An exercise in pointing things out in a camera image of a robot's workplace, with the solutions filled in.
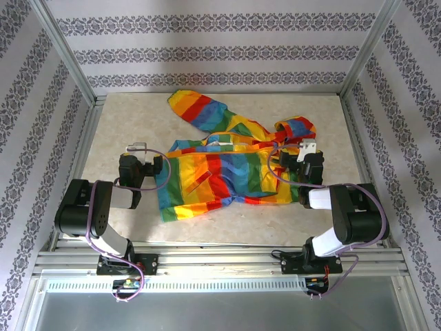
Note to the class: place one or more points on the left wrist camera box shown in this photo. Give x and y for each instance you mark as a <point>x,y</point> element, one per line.
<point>138,146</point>

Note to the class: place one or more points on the aluminium mounting rail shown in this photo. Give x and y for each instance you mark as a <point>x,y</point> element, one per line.
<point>220,263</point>

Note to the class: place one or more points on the aluminium frame post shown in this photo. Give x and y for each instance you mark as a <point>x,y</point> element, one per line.
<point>65,58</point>
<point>370,48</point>

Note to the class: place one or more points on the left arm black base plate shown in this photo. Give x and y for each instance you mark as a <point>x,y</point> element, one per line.
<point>148,263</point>

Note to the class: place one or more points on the aluminium side rail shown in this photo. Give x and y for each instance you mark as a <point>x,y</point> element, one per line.
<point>358,148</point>
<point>84,151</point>

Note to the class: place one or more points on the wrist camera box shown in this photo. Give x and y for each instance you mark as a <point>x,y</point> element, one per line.
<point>307,147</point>
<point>138,146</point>

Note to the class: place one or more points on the aluminium rear rail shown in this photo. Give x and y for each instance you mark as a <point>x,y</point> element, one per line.
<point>217,93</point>

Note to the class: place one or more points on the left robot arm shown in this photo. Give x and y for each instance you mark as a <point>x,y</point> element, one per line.
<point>82,207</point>

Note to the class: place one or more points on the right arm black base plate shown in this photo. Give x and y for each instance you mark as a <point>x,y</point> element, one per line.
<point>293,263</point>

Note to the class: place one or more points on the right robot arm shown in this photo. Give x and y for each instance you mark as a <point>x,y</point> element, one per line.
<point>358,213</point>

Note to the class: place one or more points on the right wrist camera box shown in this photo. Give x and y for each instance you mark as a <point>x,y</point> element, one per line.
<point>307,147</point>

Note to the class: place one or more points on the rainbow striped jacket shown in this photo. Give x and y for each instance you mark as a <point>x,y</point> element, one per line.
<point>220,172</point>

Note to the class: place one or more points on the grey metal sheet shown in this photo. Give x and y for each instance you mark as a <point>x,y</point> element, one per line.
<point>220,312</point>

